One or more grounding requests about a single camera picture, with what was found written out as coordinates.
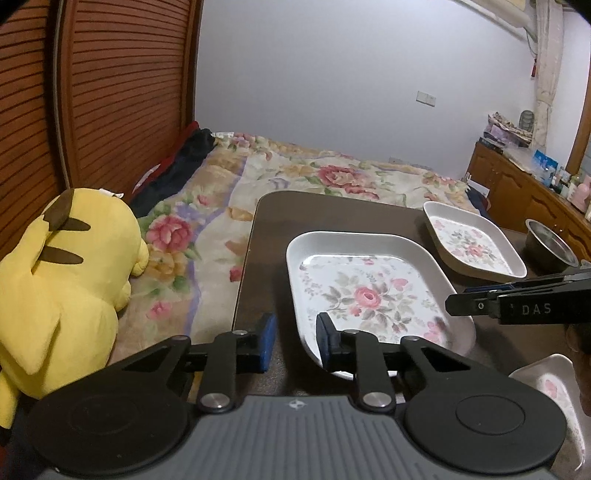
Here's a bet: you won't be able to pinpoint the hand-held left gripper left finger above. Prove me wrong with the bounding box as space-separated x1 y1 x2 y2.
107 313 278 414

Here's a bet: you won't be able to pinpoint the large floral white plate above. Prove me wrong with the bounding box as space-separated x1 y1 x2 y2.
285 231 477 380

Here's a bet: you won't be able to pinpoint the blue box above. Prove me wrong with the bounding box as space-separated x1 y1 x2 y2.
532 150 559 185

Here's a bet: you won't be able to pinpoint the floral cloth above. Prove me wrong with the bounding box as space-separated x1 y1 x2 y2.
488 111 532 137

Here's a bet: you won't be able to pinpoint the dark navy cloth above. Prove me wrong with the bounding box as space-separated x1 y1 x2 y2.
129 121 217 217

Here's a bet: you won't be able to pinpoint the cream floral curtain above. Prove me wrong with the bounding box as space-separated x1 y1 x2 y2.
533 0 566 148

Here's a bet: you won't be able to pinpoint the white cardboard box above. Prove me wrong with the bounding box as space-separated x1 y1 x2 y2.
465 172 490 195

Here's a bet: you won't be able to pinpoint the clear plastic bags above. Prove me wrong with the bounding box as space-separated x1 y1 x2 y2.
503 147 539 174

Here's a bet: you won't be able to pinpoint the yellow plush toy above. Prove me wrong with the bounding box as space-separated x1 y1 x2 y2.
0 187 149 432

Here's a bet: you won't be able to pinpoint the wooden louvered wardrobe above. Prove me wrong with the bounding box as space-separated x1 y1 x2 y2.
0 0 204 259

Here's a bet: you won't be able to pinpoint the floral blanket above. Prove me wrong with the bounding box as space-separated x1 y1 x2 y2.
113 131 478 365

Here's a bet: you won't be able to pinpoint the purple packet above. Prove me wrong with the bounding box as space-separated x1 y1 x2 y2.
490 126 522 148

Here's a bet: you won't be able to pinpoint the wooden cabinet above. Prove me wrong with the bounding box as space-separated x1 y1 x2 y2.
467 141 591 264

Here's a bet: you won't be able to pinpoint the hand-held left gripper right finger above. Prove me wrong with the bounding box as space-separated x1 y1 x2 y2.
316 312 468 412

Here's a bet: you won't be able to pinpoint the small floral white plate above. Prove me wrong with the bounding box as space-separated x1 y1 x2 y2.
509 353 587 469

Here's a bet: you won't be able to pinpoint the medium floral white plate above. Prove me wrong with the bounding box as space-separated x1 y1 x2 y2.
423 201 528 283

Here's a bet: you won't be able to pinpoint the stainless steel bowl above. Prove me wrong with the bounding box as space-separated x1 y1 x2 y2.
525 219 580 273

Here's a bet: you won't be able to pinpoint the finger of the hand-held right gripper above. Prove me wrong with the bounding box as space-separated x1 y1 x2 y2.
463 271 591 293
445 292 502 319

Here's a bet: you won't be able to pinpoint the wooden framed mirror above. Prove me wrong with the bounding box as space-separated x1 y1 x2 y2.
566 90 591 177

